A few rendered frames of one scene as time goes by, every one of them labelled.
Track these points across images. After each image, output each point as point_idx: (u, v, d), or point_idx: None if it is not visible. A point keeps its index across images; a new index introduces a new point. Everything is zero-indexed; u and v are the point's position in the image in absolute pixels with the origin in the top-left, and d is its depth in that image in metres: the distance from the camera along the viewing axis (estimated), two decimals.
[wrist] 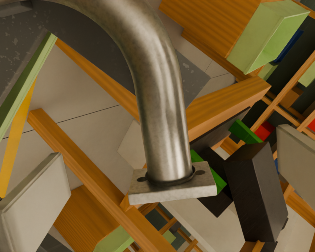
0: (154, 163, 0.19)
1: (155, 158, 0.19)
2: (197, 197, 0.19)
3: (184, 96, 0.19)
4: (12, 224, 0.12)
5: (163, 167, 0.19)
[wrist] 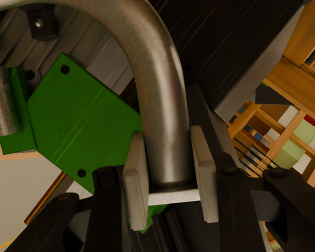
0: (155, 164, 0.19)
1: (156, 158, 0.18)
2: (199, 199, 0.18)
3: (185, 96, 0.19)
4: (140, 184, 0.14)
5: (164, 167, 0.18)
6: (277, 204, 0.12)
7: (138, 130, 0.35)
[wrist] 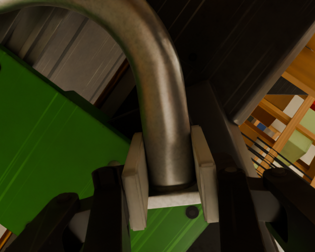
0: (155, 166, 0.18)
1: (157, 160, 0.18)
2: (200, 202, 0.18)
3: (186, 98, 0.19)
4: (139, 184, 0.14)
5: (165, 170, 0.18)
6: (277, 204, 0.12)
7: (116, 161, 0.22)
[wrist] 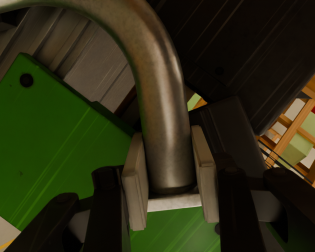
0: (155, 168, 0.18)
1: (157, 162, 0.18)
2: (201, 205, 0.17)
3: (186, 99, 0.19)
4: (139, 184, 0.14)
5: (165, 172, 0.18)
6: (277, 204, 0.12)
7: None
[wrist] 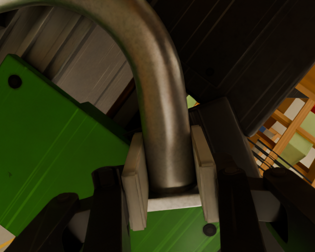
0: (155, 168, 0.18)
1: (157, 162, 0.18)
2: (201, 205, 0.17)
3: (186, 99, 0.18)
4: (139, 184, 0.14)
5: (165, 172, 0.18)
6: (277, 204, 0.12)
7: None
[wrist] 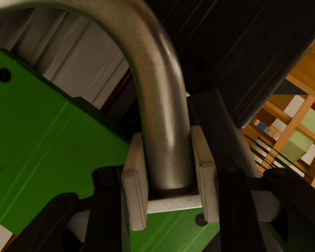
0: (156, 169, 0.18)
1: (157, 163, 0.18)
2: None
3: (186, 100, 0.19)
4: (139, 184, 0.14)
5: (166, 173, 0.18)
6: (277, 204, 0.12)
7: None
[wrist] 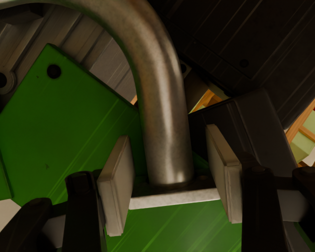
0: (155, 165, 0.18)
1: (156, 159, 0.18)
2: (200, 201, 0.18)
3: (185, 97, 0.19)
4: (116, 190, 0.14)
5: (164, 169, 0.18)
6: (308, 204, 0.12)
7: None
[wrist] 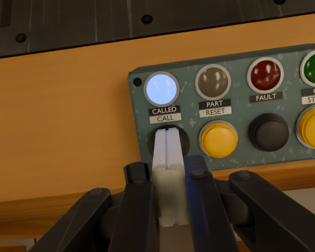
0: None
1: None
2: None
3: None
4: (169, 180, 0.14)
5: None
6: (242, 207, 0.12)
7: None
